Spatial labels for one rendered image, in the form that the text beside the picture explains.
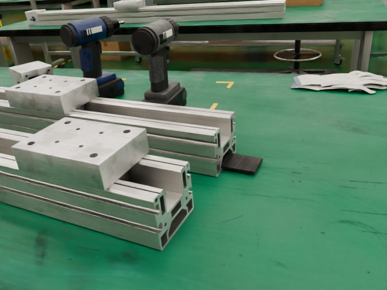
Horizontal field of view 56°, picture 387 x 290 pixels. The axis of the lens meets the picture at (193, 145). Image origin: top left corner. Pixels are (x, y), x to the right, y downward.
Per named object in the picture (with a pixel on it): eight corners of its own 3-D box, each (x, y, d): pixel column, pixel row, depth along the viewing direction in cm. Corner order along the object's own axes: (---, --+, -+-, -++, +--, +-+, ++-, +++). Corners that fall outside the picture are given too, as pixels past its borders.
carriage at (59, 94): (13, 118, 80) (3, 89, 77) (50, 100, 89) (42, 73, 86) (68, 127, 74) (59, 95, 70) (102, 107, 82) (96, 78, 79)
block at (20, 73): (10, 100, 110) (0, 69, 106) (46, 90, 117) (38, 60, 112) (22, 107, 103) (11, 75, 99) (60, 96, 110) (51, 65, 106)
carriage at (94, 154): (24, 186, 55) (10, 146, 52) (74, 152, 64) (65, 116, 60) (108, 208, 48) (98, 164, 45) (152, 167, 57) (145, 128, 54)
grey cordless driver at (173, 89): (139, 122, 88) (124, 28, 77) (171, 94, 104) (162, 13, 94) (168, 124, 85) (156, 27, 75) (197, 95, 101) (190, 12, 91)
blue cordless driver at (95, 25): (74, 104, 103) (53, 23, 92) (125, 83, 116) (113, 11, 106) (91, 109, 98) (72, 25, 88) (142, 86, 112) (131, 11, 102)
